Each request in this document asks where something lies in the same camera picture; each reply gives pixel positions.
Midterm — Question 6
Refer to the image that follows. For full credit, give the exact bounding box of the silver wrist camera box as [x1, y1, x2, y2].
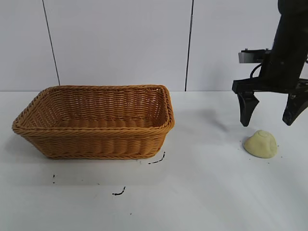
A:
[238, 49, 273, 64]

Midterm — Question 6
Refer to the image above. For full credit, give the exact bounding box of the black camera cable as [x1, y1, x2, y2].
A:
[250, 62, 264, 79]

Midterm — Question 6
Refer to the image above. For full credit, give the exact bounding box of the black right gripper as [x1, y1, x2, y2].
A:
[232, 54, 308, 127]

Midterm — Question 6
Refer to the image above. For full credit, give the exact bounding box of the pale yellow egg yolk pastry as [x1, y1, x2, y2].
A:
[244, 129, 278, 159]

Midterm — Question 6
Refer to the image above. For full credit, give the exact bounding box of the brown woven wicker basket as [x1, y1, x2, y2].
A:
[12, 84, 176, 160]

